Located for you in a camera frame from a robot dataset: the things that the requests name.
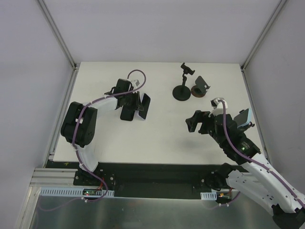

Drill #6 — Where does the lavender case smartphone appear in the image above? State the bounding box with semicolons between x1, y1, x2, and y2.
138;93;151;120

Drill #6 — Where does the black smartphone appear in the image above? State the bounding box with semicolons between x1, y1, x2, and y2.
120;106;135;121

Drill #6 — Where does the light blue case smartphone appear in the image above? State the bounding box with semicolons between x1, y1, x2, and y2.
234;108;252;128

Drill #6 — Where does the brown-base black phone stand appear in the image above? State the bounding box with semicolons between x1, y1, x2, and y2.
191;76;210;98

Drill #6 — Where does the black round-base phone stand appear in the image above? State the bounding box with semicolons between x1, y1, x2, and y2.
172;62;195;102

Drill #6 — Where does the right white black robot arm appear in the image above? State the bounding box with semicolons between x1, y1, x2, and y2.
186;109;305;229

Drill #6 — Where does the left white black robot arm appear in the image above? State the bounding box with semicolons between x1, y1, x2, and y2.
61;79;144;186

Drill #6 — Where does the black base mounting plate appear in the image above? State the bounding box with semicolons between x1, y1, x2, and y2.
72;161;247;200

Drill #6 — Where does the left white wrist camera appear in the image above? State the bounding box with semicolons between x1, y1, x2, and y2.
130;79;140;90

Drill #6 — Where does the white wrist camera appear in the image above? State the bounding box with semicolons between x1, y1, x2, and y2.
130;79;140;90
208;97;228;117

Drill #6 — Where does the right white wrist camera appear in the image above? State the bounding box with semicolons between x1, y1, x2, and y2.
208;97;228;117

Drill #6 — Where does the right white cable duct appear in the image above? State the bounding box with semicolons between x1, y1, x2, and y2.
200;191;217;201

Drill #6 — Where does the white cable duct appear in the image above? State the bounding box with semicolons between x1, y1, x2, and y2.
40;187;114;198
200;191;217;201

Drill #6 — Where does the front aluminium frame rail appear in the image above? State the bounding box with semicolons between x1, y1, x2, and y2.
30;167;286;193

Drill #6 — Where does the left aluminium frame post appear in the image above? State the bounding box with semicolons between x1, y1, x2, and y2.
36;0;78;70

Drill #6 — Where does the aluminium frame post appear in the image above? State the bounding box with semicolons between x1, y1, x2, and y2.
36;0;78;70
241;0;289;72

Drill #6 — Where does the left white cable duct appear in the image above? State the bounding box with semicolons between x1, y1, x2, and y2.
40;187;114;198

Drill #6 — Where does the right aluminium frame post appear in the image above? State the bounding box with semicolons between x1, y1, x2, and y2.
241;0;289;72

